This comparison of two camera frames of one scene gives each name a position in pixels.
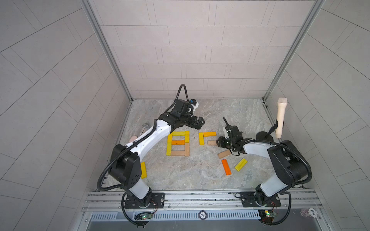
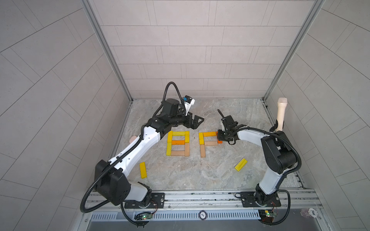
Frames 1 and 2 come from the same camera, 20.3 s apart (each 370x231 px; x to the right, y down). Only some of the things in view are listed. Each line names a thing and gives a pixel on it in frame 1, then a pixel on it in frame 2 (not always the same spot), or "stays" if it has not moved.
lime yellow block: [178, 133] stays
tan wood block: [224, 153] -> [202, 147]
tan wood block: [187, 149] stays
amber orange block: [209, 134] stays
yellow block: [169, 137] stays
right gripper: [220, 142] -> [219, 131]
